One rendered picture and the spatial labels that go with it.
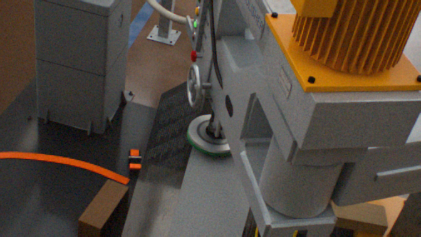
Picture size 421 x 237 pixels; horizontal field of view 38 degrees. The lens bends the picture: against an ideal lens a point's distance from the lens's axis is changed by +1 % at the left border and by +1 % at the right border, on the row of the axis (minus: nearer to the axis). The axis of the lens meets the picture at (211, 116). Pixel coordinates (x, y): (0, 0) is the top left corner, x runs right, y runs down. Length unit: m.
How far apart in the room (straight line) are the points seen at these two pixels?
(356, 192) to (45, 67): 2.18
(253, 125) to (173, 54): 2.62
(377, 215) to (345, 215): 0.12
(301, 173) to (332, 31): 0.39
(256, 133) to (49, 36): 1.78
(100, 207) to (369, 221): 1.33
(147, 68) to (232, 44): 2.25
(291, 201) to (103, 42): 1.85
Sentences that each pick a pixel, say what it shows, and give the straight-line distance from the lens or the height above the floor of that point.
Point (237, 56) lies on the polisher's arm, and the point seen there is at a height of 1.37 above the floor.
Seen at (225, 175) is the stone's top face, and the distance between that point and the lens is 2.25.
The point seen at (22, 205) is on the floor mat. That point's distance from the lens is 3.17.
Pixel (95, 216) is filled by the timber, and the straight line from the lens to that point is 2.95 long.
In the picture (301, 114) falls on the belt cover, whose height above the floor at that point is 1.62.
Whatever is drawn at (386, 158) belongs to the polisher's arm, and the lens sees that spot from 1.58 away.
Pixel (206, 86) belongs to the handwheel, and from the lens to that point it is 2.01.
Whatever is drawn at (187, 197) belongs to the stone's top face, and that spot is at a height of 0.80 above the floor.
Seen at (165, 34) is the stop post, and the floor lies 0.04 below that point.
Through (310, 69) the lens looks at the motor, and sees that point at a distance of 1.26.
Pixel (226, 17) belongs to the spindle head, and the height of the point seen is 1.43.
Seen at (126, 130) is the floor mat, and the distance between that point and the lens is 3.57.
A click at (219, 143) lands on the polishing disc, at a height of 0.86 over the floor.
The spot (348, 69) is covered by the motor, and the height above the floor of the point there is 1.70.
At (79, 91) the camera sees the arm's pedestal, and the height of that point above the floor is 0.28.
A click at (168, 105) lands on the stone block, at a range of 2.79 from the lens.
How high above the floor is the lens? 2.37
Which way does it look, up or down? 39 degrees down
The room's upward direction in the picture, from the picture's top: 11 degrees clockwise
